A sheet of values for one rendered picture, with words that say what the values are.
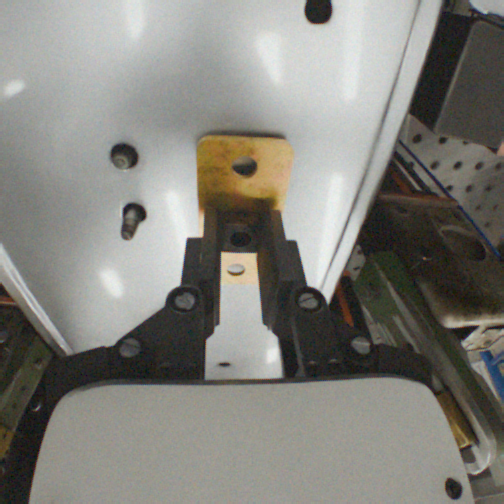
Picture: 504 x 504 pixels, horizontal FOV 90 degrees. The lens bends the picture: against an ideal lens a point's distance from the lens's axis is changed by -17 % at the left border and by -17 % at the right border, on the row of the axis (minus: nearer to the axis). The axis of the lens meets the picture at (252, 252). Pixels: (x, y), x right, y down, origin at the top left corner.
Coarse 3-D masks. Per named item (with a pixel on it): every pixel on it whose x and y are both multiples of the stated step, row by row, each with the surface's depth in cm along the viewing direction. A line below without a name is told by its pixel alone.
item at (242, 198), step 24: (216, 144) 11; (240, 144) 11; (264, 144) 11; (288, 144) 11; (216, 168) 12; (264, 168) 12; (288, 168) 12; (216, 192) 12; (240, 192) 12; (264, 192) 13; (240, 216) 13; (240, 240) 14
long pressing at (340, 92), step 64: (0, 0) 7; (64, 0) 7; (128, 0) 8; (192, 0) 8; (256, 0) 8; (384, 0) 8; (0, 64) 8; (64, 64) 9; (128, 64) 9; (192, 64) 9; (256, 64) 10; (320, 64) 10; (384, 64) 10; (0, 128) 10; (64, 128) 10; (128, 128) 11; (192, 128) 11; (256, 128) 11; (320, 128) 11; (384, 128) 12; (0, 192) 12; (64, 192) 13; (128, 192) 13; (192, 192) 13; (320, 192) 14; (0, 256) 15; (64, 256) 15; (128, 256) 16; (320, 256) 17; (64, 320) 20; (128, 320) 20; (256, 320) 21
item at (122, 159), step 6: (126, 144) 12; (120, 150) 11; (126, 150) 11; (132, 150) 12; (114, 156) 11; (120, 156) 11; (126, 156) 11; (132, 156) 12; (114, 162) 11; (120, 162) 11; (126, 162) 11; (120, 168) 11; (126, 168) 12
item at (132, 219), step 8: (128, 208) 14; (136, 208) 14; (128, 216) 13; (136, 216) 13; (128, 224) 13; (136, 224) 13; (120, 232) 13; (128, 232) 12; (136, 232) 13; (128, 240) 13
